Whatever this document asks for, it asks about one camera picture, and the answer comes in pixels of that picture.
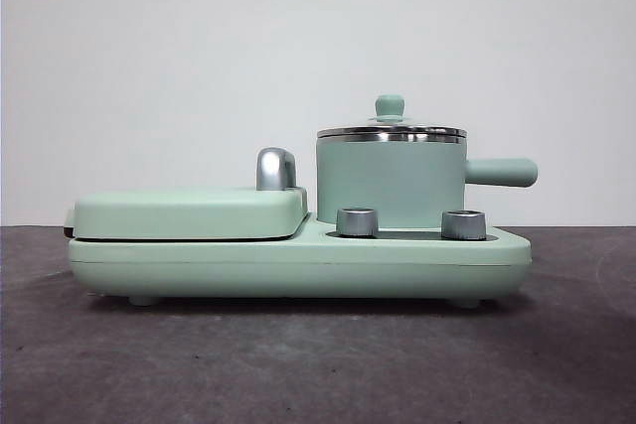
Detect glass lid with green knob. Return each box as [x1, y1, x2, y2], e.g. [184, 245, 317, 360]
[315, 93, 468, 140]

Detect silver griddle cover handle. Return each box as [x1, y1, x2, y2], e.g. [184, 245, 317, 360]
[255, 146, 299, 192]

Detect silver control knob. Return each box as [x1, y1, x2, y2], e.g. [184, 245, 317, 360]
[335, 207, 379, 237]
[440, 209, 488, 240]

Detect mint green breakfast machine base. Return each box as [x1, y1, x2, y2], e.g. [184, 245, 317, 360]
[68, 212, 533, 307]

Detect mint green steamer pot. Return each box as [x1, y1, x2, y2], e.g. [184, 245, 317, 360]
[315, 131, 539, 226]

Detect mint green griddle cover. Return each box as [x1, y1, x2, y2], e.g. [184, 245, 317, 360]
[64, 185, 309, 241]

